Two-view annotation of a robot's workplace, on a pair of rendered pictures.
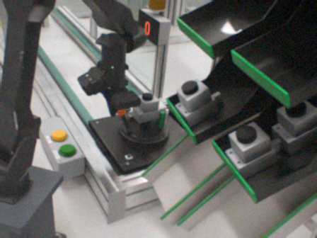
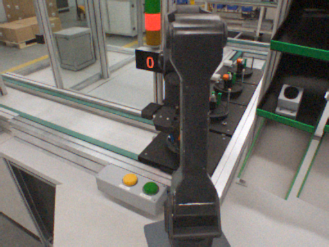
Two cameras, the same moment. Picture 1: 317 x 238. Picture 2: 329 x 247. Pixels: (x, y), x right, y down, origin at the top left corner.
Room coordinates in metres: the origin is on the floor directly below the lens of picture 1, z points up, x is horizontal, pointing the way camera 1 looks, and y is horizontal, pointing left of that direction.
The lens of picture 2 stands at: (0.27, 0.43, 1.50)
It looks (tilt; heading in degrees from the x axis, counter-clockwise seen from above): 33 degrees down; 332
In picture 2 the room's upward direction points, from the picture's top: straight up
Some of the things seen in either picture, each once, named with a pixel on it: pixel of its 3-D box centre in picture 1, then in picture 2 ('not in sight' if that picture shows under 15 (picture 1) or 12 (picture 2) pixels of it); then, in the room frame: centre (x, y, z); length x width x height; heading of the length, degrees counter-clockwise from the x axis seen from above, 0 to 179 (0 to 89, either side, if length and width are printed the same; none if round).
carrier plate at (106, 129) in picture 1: (143, 136); (186, 148); (0.83, 0.04, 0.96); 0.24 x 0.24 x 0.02; 34
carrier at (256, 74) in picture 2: not in sight; (240, 65); (1.24, -0.58, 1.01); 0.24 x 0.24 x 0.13; 34
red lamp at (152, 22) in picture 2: not in sight; (152, 20); (1.05, 0.05, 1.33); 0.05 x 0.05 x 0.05
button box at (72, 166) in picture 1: (59, 145); (130, 187); (0.78, 0.27, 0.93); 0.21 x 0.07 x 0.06; 34
